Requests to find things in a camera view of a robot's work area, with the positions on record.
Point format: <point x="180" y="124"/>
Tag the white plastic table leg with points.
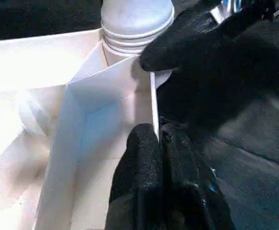
<point x="134" y="19"/>

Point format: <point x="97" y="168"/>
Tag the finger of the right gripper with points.
<point x="182" y="45"/>

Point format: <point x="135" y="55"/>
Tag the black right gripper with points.
<point x="254" y="12"/>

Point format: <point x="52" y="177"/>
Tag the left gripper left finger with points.
<point x="139" y="179"/>

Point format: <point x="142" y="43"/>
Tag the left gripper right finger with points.
<point x="189" y="196"/>

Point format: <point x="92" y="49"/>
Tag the black glossy mat cloth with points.
<point x="249" y="179"/>

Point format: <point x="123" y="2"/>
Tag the white plastic table top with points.
<point x="34" y="60"/>

